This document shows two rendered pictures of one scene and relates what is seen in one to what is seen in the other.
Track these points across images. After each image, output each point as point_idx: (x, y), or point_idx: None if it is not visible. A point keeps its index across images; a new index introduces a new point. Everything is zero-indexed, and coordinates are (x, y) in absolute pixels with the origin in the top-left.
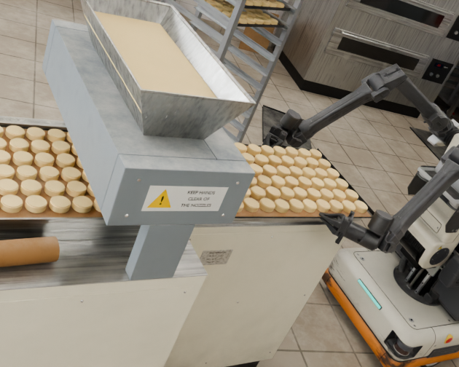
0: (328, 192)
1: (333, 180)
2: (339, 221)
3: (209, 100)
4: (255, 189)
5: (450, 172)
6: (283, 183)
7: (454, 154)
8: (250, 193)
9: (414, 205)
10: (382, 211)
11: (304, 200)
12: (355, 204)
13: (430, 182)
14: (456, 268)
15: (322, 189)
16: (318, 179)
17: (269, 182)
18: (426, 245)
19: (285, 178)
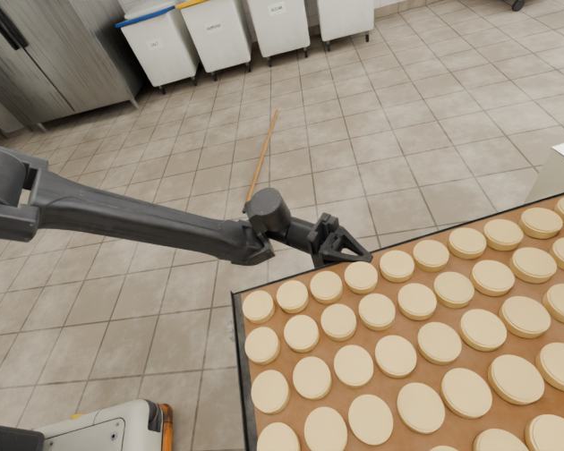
0: (335, 320)
1: (298, 386)
2: (339, 230)
3: None
4: (545, 260)
5: (72, 183)
6: (465, 315)
7: (4, 190)
8: (554, 247)
9: (187, 216)
10: (262, 211)
11: (411, 267)
12: (270, 302)
13: (124, 209)
14: (5, 439)
15: (349, 327)
16: (351, 375)
17: (511, 303)
18: None
19: (459, 344)
